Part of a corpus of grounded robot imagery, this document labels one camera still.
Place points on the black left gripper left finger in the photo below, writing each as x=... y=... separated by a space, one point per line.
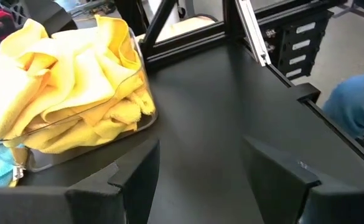
x=91 y=205

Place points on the person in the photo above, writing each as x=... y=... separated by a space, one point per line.
x=356 y=102

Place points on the black table frame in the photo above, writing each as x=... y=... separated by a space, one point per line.
x=184 y=46

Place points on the black cabinet white labels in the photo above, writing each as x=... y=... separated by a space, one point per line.
x=278 y=53

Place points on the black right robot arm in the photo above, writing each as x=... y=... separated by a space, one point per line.
x=51 y=15

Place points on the yellow microfiber towel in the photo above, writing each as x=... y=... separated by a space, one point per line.
x=13 y=84
x=91 y=68
x=85 y=137

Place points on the silver aluminium bar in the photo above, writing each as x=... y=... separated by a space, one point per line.
x=251 y=31

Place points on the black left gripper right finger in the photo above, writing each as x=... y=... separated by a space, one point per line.
x=293 y=202

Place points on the light wooden side board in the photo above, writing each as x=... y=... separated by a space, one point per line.
x=181 y=28

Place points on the black diagonal frame strut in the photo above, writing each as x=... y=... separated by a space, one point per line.
x=160 y=21

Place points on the clear plastic basket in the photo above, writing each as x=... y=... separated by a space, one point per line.
x=150 y=115

